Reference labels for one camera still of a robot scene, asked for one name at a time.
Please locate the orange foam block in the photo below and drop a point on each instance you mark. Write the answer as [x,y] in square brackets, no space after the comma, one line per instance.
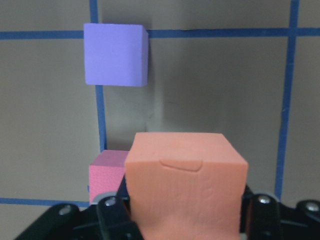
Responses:
[185,186]

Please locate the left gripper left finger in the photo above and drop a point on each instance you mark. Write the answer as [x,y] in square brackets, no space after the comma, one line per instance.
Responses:
[114,216]

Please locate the red foam block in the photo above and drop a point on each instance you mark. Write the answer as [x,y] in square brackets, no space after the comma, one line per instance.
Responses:
[106,172]

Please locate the purple foam block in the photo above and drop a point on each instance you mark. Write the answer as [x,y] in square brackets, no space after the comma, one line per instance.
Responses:
[116,54]

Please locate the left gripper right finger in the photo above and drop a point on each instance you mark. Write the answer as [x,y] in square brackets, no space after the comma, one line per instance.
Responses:
[260,216]

